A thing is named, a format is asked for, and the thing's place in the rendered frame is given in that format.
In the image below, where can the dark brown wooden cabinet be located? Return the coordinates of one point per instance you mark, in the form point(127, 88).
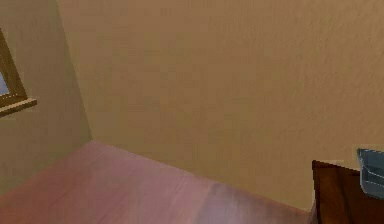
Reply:
point(336, 196)

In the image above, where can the brown framed window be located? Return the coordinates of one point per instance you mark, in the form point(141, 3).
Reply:
point(10, 90)

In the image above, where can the blue-grey container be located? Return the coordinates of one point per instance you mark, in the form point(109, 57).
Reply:
point(373, 173)

